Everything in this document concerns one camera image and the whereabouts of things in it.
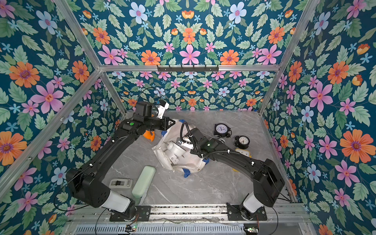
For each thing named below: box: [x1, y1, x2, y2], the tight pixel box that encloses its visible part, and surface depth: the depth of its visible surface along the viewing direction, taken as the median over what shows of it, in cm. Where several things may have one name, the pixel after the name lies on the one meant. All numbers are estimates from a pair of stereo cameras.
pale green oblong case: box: [131, 165, 157, 205], surface depth 82 cm
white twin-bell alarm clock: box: [163, 141, 187, 165], surface depth 86 cm
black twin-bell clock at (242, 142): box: [234, 135, 251, 150], surface depth 100 cm
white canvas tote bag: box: [151, 119, 207, 174], surface depth 81 cm
